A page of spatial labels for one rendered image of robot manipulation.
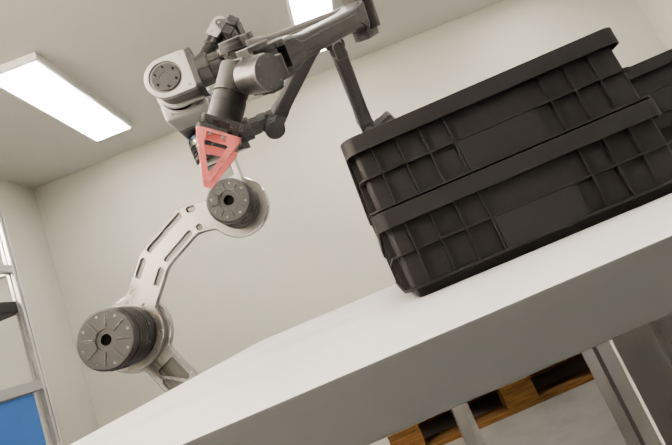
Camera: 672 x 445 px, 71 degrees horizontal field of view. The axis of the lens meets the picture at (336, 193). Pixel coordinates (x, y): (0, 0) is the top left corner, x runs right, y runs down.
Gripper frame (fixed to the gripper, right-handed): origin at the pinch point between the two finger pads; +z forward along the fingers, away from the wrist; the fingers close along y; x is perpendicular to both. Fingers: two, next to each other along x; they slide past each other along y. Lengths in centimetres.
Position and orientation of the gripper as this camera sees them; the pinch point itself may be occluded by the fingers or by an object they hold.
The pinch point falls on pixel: (208, 179)
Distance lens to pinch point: 78.2
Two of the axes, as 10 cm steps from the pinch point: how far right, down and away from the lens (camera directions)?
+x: -9.5, -2.4, -2.2
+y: -2.5, 1.0, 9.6
